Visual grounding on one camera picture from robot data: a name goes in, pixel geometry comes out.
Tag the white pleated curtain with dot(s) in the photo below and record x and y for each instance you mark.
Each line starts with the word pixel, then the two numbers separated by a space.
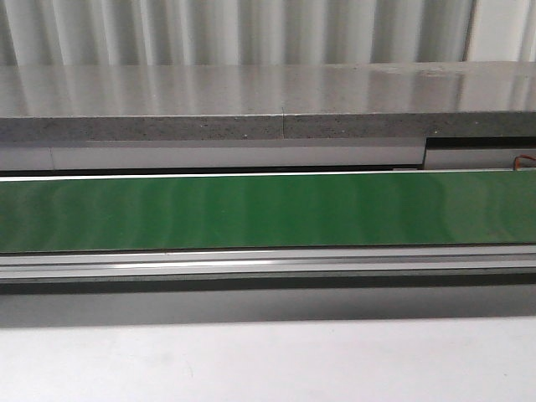
pixel 265 32

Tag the aluminium conveyor front rail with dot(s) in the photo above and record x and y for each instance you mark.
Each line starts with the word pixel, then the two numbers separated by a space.
pixel 270 263

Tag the white conveyor back rail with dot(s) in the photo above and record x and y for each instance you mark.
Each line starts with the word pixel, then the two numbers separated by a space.
pixel 284 154

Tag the green conveyor belt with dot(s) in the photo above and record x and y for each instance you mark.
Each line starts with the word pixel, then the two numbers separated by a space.
pixel 267 211

